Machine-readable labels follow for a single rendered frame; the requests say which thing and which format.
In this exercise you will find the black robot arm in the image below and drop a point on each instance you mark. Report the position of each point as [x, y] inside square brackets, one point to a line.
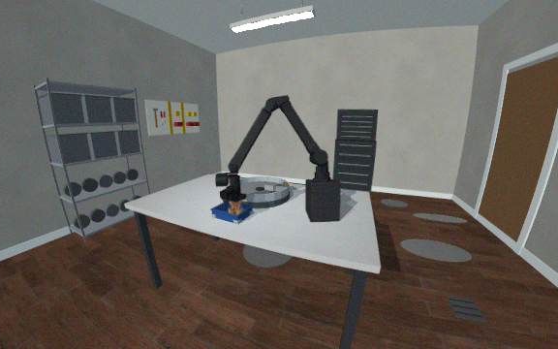
[317, 156]

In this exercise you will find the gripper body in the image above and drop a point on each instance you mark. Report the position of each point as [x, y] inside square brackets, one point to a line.
[242, 197]

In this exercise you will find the blue crate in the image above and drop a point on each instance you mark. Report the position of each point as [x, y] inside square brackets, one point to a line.
[225, 215]

